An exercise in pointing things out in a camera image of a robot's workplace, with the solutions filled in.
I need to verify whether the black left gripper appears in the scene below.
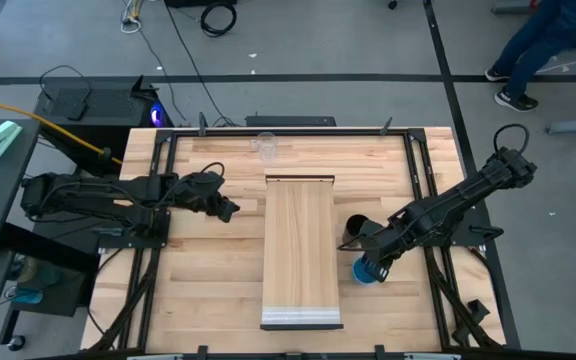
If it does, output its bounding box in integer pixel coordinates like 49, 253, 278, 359
177, 171, 242, 224

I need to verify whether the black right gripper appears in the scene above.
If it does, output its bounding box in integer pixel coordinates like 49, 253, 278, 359
356, 219, 409, 284

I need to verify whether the light blue cup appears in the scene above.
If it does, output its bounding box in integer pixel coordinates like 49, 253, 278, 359
351, 254, 383, 287

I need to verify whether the black cup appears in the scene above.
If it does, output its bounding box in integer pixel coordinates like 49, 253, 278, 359
343, 213, 372, 246

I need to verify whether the clear glass mug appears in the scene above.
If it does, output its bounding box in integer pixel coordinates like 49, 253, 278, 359
249, 131, 279, 162

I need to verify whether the wooden conveyor board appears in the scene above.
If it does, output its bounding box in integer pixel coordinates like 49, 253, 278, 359
260, 174, 344, 332

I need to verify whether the black power strip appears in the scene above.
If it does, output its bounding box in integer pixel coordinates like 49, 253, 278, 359
245, 115, 338, 128

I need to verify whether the black computer tower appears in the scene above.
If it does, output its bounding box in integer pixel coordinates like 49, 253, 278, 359
34, 74, 174, 176

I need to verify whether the tape roll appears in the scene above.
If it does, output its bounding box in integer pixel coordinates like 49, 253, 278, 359
15, 255, 40, 282

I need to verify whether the blue bottle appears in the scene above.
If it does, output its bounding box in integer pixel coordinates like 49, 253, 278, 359
10, 285, 45, 305

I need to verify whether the mint green stapler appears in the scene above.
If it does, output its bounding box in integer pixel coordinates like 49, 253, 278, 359
0, 120, 23, 160

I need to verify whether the person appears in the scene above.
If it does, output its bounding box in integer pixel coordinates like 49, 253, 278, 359
484, 0, 576, 113

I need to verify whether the black metal table frame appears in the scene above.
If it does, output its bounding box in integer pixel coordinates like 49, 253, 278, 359
87, 127, 519, 360

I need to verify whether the long black floor cable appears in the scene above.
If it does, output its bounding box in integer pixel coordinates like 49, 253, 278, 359
164, 3, 242, 129

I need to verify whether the thin black floor cable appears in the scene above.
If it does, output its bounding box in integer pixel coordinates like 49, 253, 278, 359
135, 27, 190, 126

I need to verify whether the coiled black cable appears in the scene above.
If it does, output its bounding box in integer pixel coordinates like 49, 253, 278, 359
200, 2, 238, 39

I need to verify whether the yellow floor cable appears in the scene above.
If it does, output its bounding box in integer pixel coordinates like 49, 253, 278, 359
0, 94, 123, 165

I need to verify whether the white cable bundle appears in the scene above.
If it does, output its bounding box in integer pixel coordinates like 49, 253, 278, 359
120, 0, 144, 35

